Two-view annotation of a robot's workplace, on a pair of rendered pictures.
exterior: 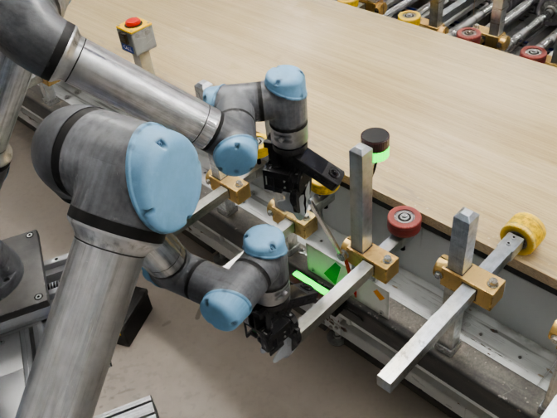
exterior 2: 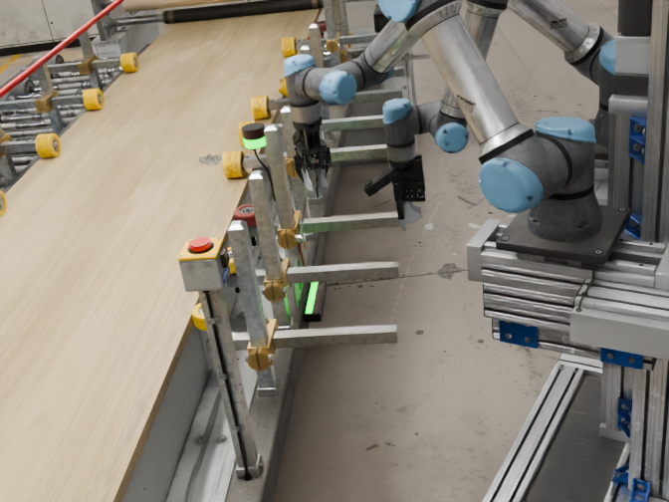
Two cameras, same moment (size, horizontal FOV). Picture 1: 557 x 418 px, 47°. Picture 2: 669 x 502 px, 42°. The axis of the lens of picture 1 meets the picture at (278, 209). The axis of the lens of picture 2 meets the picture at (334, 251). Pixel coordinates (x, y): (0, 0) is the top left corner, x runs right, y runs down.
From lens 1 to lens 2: 2.77 m
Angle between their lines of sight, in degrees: 96
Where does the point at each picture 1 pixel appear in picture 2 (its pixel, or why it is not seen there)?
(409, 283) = not seen: hidden behind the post
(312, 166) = not seen: hidden behind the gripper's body
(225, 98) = (341, 68)
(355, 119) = (122, 282)
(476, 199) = (199, 200)
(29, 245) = (512, 231)
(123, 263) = not seen: outside the picture
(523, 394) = (314, 209)
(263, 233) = (395, 103)
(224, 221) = (286, 383)
